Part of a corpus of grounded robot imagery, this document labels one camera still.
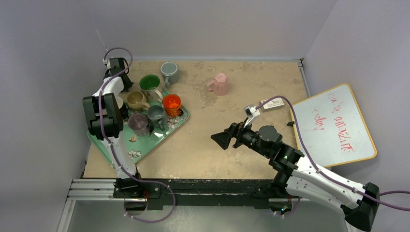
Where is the orange mug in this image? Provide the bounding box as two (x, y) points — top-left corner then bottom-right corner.
(162, 94), (184, 117)

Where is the small red white box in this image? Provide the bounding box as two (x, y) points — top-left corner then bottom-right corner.
(261, 98), (284, 112)

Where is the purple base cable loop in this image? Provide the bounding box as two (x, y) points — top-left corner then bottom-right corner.
(124, 186), (177, 224)

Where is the black mug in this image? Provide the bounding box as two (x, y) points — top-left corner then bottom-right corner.
(116, 96), (129, 120)

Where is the grey-teal mug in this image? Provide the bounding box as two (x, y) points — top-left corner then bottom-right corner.
(160, 62), (179, 88)

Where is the grey-blue mug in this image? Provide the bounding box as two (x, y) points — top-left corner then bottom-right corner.
(147, 105), (168, 131)

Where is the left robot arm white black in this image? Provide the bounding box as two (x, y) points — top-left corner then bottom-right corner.
(82, 58), (144, 198)

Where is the whiteboard with yellow frame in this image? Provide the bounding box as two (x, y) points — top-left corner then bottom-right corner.
(292, 84), (378, 168)

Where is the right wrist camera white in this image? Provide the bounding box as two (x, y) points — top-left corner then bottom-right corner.
(244, 104), (260, 127)

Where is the pink faceted mug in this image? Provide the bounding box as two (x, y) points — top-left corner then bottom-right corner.
(206, 73), (229, 96)

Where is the cream floral mug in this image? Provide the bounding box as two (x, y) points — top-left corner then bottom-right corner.
(139, 74), (163, 102)

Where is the green floral tray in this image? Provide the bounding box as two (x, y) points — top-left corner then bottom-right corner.
(88, 105), (190, 168)

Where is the beige round mug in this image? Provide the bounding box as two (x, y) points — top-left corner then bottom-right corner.
(126, 91), (151, 112)

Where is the purple mug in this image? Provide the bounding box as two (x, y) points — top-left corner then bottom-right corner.
(127, 113), (154, 137)

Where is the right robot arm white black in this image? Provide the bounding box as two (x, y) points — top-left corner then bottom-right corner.
(211, 123), (380, 232)

